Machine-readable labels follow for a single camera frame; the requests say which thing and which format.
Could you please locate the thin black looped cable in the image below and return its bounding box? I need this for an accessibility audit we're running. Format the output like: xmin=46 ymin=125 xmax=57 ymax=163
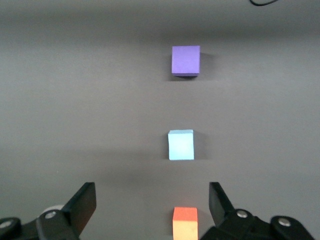
xmin=249 ymin=0 xmax=279 ymax=6

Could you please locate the orange foam block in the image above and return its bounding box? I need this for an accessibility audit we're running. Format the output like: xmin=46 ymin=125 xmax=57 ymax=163
xmin=172 ymin=206 xmax=199 ymax=240

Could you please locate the dark grey table mat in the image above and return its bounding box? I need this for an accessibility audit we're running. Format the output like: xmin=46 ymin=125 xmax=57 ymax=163
xmin=0 ymin=0 xmax=320 ymax=240

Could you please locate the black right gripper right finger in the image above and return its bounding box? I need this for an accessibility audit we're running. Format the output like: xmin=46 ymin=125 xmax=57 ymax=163
xmin=199 ymin=181 xmax=274 ymax=240

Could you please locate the light blue foam block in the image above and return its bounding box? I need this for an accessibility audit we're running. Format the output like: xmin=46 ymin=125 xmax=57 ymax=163
xmin=167 ymin=129 xmax=195 ymax=161

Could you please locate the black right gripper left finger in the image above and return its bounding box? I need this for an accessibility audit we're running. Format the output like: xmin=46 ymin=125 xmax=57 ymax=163
xmin=36 ymin=181 xmax=97 ymax=240

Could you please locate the purple foam block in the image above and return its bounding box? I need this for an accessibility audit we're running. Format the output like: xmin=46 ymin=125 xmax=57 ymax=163
xmin=171 ymin=45 xmax=202 ymax=77

